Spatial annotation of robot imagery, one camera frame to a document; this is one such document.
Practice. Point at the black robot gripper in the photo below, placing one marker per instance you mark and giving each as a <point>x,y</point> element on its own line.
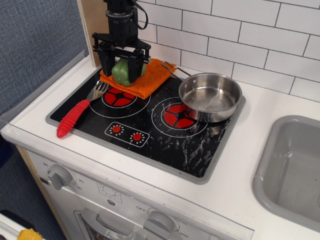
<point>122,42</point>

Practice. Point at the green toy bell pepper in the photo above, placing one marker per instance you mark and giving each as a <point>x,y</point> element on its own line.
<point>120,72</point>

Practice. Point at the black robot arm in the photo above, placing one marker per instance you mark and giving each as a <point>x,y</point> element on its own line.
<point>123,9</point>

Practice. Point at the orange folded cloth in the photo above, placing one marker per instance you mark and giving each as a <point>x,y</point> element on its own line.
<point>144,86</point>

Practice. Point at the light wooden side panel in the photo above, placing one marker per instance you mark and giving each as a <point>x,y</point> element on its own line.
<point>94,20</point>

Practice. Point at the black toy stovetop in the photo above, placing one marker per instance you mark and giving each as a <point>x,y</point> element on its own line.
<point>157,131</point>

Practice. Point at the grey left oven knob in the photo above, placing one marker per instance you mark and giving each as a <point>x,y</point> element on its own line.
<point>59,176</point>

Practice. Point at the grey oven knob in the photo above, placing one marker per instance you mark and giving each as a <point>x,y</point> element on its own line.
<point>160,225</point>
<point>59,176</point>

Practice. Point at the grey right oven knob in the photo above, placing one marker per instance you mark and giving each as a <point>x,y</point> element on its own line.
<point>160,225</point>

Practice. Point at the yellow object at corner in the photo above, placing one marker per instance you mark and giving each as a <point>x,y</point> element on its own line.
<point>29,234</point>

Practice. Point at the grey sink basin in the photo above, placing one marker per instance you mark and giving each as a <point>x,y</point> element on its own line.
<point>287,179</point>

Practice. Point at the fork with red handle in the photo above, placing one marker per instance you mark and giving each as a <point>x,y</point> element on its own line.
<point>71,118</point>

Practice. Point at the steel pot with handle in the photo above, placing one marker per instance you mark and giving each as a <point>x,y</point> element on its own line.
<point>207,98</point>

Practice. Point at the grey oven door handle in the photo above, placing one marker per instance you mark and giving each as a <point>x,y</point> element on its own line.
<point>107,227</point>

